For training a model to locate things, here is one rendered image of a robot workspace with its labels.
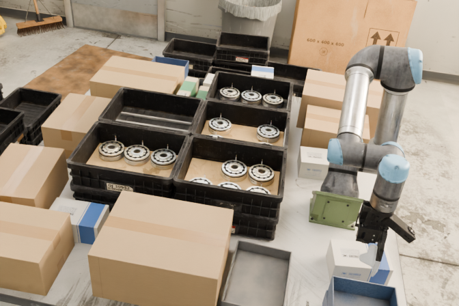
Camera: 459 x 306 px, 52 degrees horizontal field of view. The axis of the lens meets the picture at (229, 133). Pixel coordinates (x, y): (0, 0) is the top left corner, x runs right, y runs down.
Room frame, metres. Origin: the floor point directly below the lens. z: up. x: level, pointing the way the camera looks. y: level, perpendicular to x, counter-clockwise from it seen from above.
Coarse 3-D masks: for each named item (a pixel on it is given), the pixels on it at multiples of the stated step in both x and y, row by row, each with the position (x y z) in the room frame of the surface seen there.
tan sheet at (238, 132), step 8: (208, 120) 1.84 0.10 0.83; (232, 128) 1.79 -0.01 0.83; (240, 128) 1.80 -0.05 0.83; (248, 128) 1.80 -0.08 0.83; (256, 128) 1.81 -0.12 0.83; (224, 136) 1.72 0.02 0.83; (232, 136) 1.73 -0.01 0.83; (240, 136) 1.74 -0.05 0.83; (248, 136) 1.74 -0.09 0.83; (280, 136) 1.77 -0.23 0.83; (272, 144) 1.70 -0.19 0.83; (280, 144) 1.70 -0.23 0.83
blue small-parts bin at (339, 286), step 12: (336, 276) 0.99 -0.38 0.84; (336, 288) 0.99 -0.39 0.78; (348, 288) 0.98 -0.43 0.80; (360, 288) 0.98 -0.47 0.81; (372, 288) 0.98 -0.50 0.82; (384, 288) 0.97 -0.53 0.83; (336, 300) 0.95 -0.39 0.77; (348, 300) 0.96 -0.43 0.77; (360, 300) 0.96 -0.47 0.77; (372, 300) 0.97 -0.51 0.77; (384, 300) 0.97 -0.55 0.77; (396, 300) 0.93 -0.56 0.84
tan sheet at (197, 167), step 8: (192, 160) 1.53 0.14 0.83; (200, 160) 1.53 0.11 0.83; (192, 168) 1.48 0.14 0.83; (200, 168) 1.48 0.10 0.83; (208, 168) 1.49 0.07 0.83; (216, 168) 1.49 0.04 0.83; (248, 168) 1.51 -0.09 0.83; (192, 176) 1.42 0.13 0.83; (200, 176) 1.43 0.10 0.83; (208, 176) 1.43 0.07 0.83; (216, 176) 1.44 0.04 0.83; (216, 184) 1.39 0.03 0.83; (240, 184) 1.40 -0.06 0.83; (248, 184) 1.41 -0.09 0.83; (272, 184) 1.42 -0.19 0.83; (272, 192) 1.38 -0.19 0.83
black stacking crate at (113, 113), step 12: (120, 96) 1.85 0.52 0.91; (132, 96) 1.89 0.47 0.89; (144, 96) 1.88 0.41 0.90; (156, 96) 1.88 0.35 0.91; (168, 96) 1.87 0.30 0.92; (120, 108) 1.84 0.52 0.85; (132, 108) 1.88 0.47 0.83; (144, 108) 1.88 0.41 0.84; (156, 108) 1.88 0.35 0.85; (168, 108) 1.87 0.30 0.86; (180, 108) 1.86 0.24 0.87; (192, 108) 1.86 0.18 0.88; (132, 120) 1.78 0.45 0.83; (144, 120) 1.79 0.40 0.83; (156, 120) 1.80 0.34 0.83; (180, 120) 1.82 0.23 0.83; (192, 120) 1.83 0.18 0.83
